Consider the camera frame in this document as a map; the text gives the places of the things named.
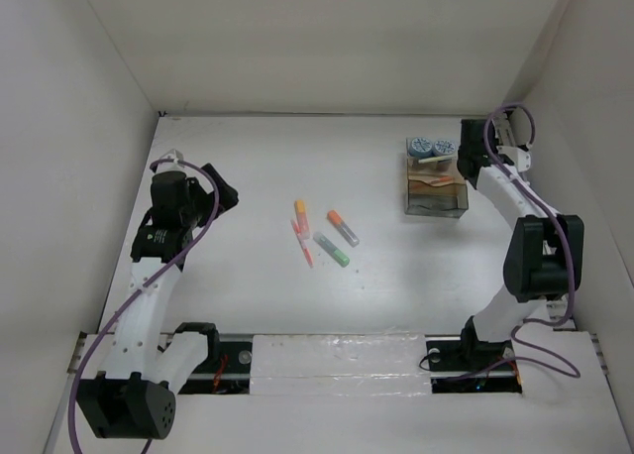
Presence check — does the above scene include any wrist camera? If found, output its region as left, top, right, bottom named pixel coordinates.
left=156, top=149, right=185, bottom=172
left=491, top=108, right=535, bottom=173

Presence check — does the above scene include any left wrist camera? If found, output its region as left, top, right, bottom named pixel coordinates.
left=156, top=149, right=185, bottom=172

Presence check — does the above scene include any blue round putty jar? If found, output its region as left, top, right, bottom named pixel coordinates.
left=407, top=137, right=433, bottom=160

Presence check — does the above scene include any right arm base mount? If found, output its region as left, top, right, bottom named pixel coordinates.
left=418, top=323, right=522, bottom=395

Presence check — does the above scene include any yellow-capped pink highlighter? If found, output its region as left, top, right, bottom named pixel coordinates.
left=294, top=199, right=310, bottom=239

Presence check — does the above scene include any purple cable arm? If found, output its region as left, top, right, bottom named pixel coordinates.
left=453, top=101, right=581, bottom=381
left=66, top=159, right=222, bottom=454

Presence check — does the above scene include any green-capped clear highlighter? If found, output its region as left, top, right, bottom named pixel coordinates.
left=313, top=231, right=350, bottom=268

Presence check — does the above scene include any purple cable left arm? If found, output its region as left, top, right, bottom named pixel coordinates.
left=66, top=159, right=222, bottom=454

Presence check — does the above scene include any orange-capped clear highlighter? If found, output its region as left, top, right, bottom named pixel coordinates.
left=327, top=210, right=360, bottom=247

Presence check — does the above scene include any thin orange pen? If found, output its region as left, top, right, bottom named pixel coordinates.
left=425, top=176, right=455, bottom=187

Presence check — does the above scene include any aluminium rail at wall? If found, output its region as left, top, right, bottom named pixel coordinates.
left=494, top=107, right=579, bottom=331

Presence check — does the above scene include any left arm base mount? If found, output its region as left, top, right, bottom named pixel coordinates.
left=158, top=322, right=254, bottom=396

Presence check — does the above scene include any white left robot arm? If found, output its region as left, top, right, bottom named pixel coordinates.
left=68, top=157, right=239, bottom=449

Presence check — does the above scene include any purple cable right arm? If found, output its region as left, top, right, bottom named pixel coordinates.
left=453, top=101, right=581, bottom=381

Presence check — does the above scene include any thin pink pen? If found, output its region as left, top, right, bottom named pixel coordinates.
left=290, top=219, right=314, bottom=269

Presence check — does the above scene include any tiered acrylic organizer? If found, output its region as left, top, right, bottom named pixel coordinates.
left=405, top=137, right=469, bottom=219

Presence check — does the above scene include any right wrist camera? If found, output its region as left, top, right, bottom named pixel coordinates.
left=491, top=108, right=535, bottom=173

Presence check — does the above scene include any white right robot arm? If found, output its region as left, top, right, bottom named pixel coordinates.
left=457, top=119, right=584, bottom=369

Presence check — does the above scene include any thin yellow pen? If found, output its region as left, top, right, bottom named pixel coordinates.
left=417, top=157, right=453, bottom=165

